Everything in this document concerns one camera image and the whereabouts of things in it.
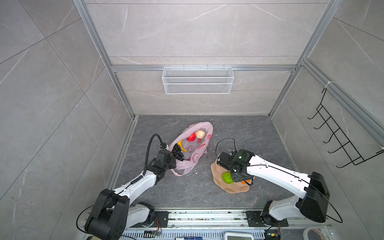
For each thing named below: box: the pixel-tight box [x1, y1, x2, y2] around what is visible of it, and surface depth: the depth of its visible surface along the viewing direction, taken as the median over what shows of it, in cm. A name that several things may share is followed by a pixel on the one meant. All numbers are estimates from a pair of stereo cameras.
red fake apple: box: [187, 132, 197, 142], surface depth 103 cm
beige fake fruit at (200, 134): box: [195, 130, 206, 139], surface depth 103 cm
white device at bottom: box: [223, 232, 254, 240], surface depth 67 cm
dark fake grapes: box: [171, 143, 185, 162], surface depth 95 cm
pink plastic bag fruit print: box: [169, 121, 214, 177], surface depth 97 cm
